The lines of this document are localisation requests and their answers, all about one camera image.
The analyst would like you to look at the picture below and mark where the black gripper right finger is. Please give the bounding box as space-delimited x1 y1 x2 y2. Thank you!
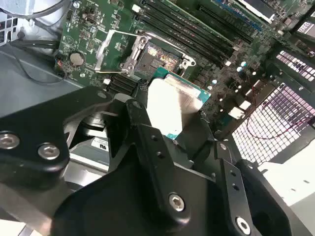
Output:
181 112 305 236

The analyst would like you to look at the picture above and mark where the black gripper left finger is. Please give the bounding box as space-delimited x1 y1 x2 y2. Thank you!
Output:
0 86 192 230

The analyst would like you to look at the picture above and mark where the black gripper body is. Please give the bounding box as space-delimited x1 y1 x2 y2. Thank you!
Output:
52 144 234 236

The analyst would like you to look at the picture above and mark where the metal socket cover frame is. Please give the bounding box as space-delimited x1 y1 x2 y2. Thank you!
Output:
94 29 152 74

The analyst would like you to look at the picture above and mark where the silver topped CPU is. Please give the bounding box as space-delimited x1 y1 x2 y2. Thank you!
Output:
145 66 212 141

